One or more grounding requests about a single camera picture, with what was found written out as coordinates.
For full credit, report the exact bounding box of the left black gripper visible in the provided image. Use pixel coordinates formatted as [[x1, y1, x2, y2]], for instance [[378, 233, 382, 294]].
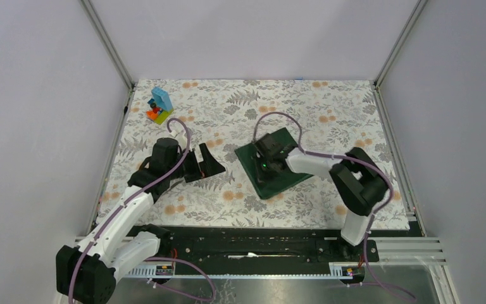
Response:
[[166, 142, 225, 182]]

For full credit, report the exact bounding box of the dark green cloth napkin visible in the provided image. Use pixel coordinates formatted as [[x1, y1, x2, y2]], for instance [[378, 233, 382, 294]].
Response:
[[235, 128, 312, 200]]

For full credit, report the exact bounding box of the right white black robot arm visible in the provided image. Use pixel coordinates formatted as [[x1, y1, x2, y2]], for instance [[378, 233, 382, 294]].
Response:
[[253, 134, 394, 261]]

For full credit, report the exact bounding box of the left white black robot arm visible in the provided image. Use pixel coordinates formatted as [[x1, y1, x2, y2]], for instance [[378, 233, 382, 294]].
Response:
[[56, 137, 226, 303]]

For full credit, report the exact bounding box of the floral patterned table mat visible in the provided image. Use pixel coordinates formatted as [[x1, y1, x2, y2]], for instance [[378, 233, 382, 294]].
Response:
[[96, 79, 409, 230]]

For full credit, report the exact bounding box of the colourful toy brick build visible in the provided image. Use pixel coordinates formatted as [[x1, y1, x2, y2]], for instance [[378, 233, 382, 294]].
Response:
[[146, 87, 173, 125]]

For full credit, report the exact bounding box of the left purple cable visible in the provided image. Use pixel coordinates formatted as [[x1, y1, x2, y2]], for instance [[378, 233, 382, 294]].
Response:
[[67, 118, 216, 304]]

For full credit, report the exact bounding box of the purple cable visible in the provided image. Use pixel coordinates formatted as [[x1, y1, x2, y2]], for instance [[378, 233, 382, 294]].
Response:
[[252, 111, 418, 303], [67, 118, 216, 304]]

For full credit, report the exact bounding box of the white slotted cable duct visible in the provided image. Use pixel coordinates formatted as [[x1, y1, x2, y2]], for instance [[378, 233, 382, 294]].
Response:
[[121, 263, 353, 280]]

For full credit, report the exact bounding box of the aluminium rail right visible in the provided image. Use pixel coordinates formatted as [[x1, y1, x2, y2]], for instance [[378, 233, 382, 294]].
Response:
[[372, 237, 447, 265]]

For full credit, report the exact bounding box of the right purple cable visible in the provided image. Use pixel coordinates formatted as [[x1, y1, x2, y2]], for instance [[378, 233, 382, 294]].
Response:
[[252, 111, 418, 303]]

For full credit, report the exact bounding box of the left aluminium frame post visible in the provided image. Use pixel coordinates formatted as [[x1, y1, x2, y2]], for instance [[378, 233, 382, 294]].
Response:
[[79, 0, 135, 90]]

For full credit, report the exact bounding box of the aluminium frame post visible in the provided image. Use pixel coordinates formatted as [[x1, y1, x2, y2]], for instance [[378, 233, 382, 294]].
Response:
[[373, 0, 429, 89], [79, 0, 135, 90]]

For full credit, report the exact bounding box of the right aluminium frame post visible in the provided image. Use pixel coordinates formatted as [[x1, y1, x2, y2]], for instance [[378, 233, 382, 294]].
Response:
[[373, 0, 429, 89]]

